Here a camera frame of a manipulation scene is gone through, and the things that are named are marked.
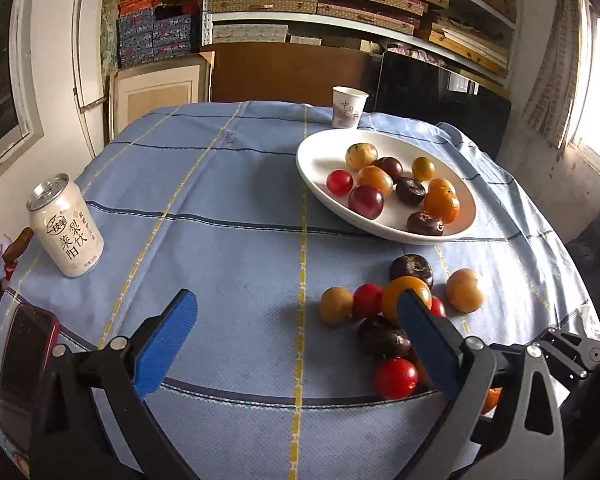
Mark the large orange mandarin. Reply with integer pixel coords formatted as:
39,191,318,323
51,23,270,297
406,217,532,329
481,388,502,415

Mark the dark brown mangosteen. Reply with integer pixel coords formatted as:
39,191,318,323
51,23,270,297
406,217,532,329
406,211,444,236

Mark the blue checked tablecloth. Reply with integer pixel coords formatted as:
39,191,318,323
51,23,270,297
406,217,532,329
0,100,600,480

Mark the tan speckled pear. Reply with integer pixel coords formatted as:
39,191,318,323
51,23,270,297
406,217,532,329
344,142,378,171

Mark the bright window with curtain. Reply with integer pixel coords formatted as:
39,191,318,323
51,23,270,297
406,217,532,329
522,0,600,159

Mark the small tan round fruit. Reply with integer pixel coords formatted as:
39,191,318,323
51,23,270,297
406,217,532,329
318,286,354,326

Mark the white paper cup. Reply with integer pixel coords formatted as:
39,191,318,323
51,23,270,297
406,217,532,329
332,86,368,128

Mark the dark red plum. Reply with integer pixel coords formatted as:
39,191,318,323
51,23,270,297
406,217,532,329
348,185,385,220
374,157,403,183

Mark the wooden chair back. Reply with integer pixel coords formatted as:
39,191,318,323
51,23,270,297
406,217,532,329
202,42,381,107

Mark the red cherry tomato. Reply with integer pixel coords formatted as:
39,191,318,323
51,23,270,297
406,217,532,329
352,283,384,320

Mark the window with white frame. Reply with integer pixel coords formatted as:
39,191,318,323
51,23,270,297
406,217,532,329
0,0,44,196

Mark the orange fruit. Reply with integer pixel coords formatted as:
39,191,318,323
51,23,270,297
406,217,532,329
427,178,456,195

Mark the red-cased smartphone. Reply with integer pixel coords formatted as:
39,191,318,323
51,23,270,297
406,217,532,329
0,302,59,452

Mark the round tan pear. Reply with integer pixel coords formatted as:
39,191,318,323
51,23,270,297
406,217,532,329
445,269,484,313

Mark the white oval plate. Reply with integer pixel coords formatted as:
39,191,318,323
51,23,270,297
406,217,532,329
296,129,478,245

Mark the brown wooden object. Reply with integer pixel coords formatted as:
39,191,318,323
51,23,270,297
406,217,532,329
2,226,34,264

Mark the small yellow-orange fruit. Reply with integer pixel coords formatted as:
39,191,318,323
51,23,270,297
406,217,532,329
412,156,436,181

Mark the black monitor screen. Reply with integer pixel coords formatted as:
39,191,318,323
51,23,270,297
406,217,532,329
375,52,512,158

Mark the streaked orange tomato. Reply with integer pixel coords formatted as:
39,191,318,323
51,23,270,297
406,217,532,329
356,166,394,197

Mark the white drink can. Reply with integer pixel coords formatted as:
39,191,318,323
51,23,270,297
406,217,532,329
27,174,105,278

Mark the framed picture panel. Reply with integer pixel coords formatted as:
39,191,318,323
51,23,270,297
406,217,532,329
108,51,215,141

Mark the white metal shelf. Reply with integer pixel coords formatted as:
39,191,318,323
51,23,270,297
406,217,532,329
201,0,517,88

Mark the small red tomato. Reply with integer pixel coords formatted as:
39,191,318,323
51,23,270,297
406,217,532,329
326,169,354,197

